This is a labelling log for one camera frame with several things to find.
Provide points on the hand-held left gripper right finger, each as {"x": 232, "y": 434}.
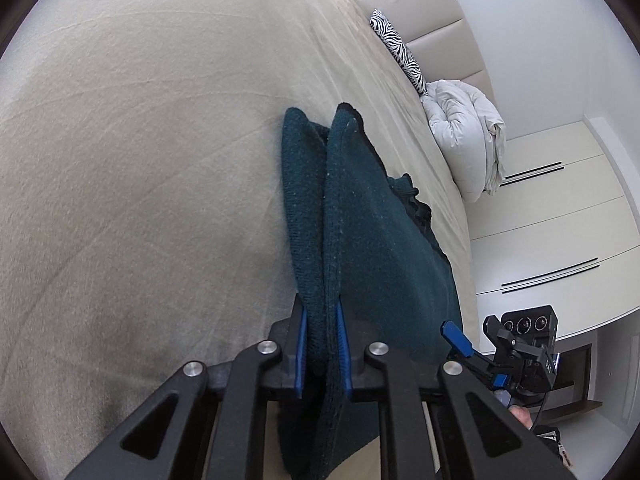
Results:
{"x": 342, "y": 355}

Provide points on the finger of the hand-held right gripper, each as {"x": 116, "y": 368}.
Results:
{"x": 457, "y": 339}
{"x": 497, "y": 332}

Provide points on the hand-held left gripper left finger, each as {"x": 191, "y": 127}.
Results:
{"x": 300, "y": 355}

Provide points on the dark teal knit sweater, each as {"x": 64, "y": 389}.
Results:
{"x": 370, "y": 240}

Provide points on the person's right hand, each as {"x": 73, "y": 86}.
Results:
{"x": 521, "y": 416}

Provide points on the dark wooden shelf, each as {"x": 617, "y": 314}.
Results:
{"x": 575, "y": 360}

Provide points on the white wardrobe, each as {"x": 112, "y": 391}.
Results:
{"x": 565, "y": 210}

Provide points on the folded white duvet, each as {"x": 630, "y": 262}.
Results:
{"x": 465, "y": 135}

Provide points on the bed with beige sheet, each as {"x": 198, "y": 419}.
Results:
{"x": 150, "y": 170}

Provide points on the zebra print pillow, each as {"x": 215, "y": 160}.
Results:
{"x": 400, "y": 50}

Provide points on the beige padded headboard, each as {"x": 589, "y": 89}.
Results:
{"x": 430, "y": 15}

